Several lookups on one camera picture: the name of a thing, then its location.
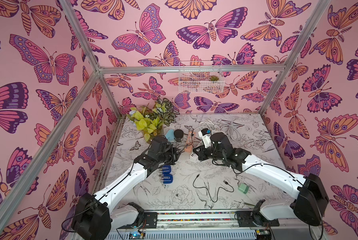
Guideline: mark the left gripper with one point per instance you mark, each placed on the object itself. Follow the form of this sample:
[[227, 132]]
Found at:
[[174, 157]]

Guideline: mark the white power strip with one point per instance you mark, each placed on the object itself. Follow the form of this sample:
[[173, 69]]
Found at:
[[194, 157]]

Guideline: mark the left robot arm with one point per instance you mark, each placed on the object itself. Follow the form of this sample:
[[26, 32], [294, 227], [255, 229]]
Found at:
[[96, 215]]

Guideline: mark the orange power strip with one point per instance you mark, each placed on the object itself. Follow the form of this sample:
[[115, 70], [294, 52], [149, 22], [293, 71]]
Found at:
[[189, 146]]

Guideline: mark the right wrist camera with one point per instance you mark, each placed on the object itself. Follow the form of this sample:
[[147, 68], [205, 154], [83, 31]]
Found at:
[[205, 135]]

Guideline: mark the potted green plant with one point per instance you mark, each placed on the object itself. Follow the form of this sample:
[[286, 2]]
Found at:
[[150, 121]]

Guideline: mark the small succulent in basket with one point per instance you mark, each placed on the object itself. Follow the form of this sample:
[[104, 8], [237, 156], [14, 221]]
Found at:
[[214, 78]]

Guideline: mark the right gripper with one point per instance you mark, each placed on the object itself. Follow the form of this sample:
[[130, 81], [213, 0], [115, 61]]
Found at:
[[199, 153]]

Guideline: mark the white wire basket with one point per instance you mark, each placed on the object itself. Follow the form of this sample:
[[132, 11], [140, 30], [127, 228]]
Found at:
[[195, 79]]

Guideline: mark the blue clip bottom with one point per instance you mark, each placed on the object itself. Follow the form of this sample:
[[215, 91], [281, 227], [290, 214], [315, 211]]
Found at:
[[166, 179]]

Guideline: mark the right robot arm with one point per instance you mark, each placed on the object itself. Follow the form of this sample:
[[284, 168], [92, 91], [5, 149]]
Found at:
[[307, 200]]

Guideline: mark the green charger adapter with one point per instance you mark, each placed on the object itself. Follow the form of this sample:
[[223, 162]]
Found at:
[[243, 188]]

